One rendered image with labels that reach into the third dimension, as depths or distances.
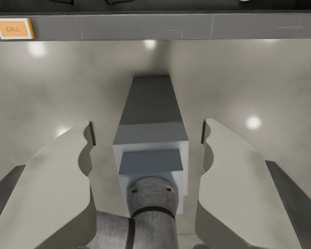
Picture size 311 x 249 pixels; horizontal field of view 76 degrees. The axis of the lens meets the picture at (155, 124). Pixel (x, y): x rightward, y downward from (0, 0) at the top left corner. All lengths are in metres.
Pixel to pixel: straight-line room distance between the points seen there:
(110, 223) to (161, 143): 0.28
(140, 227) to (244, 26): 0.43
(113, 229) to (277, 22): 0.48
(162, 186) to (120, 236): 0.17
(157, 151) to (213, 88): 0.90
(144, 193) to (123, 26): 0.39
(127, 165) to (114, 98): 0.89
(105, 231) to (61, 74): 1.19
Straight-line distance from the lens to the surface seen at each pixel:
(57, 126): 1.67
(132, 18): 0.37
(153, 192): 0.54
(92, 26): 0.38
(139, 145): 0.63
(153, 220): 0.50
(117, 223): 0.47
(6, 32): 0.43
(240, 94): 1.53
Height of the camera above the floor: 1.32
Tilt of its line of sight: 62 degrees down
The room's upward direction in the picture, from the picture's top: 178 degrees clockwise
